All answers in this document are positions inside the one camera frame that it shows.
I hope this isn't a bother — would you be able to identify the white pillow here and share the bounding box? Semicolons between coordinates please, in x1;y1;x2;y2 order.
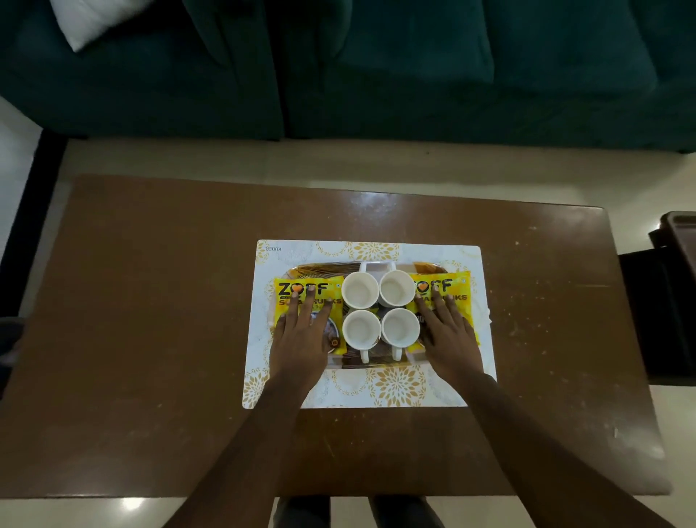
48;0;156;54

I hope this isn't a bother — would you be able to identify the dark wooden side furniture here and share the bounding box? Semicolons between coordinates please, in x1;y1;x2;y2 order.
617;210;696;388

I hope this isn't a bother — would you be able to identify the dark green sofa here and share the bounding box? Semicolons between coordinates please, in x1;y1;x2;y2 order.
0;0;696;157

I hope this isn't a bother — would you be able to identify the person's right forearm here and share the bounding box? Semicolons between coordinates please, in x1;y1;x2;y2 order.
462;374;678;528

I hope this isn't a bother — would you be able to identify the person's left hand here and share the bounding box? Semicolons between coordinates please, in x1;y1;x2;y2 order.
268;285;334;392

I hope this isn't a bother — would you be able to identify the person's leg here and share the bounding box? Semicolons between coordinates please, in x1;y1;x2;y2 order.
368;494;448;528
271;495;332;528

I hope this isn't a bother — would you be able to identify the person's right hand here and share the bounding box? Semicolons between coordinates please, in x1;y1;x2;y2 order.
414;294;485;385

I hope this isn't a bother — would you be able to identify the brown serving tray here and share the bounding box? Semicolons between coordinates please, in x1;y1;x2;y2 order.
270;260;453;372

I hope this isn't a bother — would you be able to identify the white ceramic cup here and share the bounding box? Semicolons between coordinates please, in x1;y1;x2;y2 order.
342;308;382;364
341;261;380;309
378;260;414;308
381;307;422;362

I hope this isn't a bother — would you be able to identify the person's right leg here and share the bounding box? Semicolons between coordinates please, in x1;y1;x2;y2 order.
368;494;448;528

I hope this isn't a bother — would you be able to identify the person's left leg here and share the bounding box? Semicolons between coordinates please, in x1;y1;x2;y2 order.
271;495;332;528

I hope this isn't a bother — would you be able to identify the person's left forearm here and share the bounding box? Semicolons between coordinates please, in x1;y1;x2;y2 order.
177;381;322;528

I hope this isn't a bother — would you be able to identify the white gold-flowered placemat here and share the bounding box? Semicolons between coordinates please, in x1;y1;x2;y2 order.
241;239;498;410

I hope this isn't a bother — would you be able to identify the yellow snack packet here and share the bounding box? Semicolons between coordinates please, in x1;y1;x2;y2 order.
408;273;482;349
272;275;348;358

